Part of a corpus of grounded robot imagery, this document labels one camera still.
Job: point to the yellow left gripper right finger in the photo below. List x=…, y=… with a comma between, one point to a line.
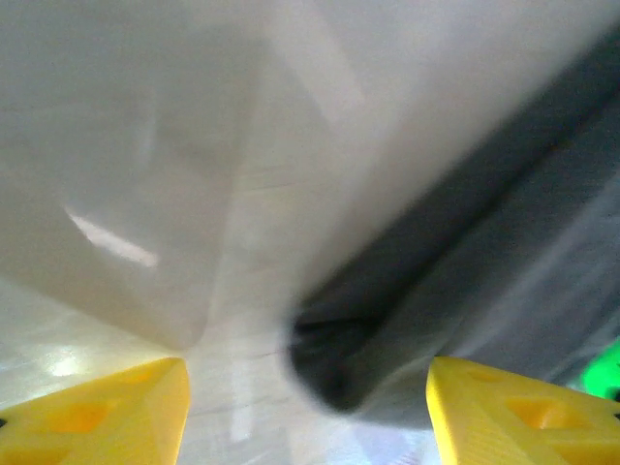
x=523, y=426

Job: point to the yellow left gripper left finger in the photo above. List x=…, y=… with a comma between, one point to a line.
x=97, y=426

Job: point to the dark grey t-shirt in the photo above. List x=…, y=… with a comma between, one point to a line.
x=484, y=242

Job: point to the green plastic basket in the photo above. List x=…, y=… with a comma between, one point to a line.
x=605, y=373

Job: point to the beige table mat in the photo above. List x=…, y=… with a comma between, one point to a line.
x=300, y=121

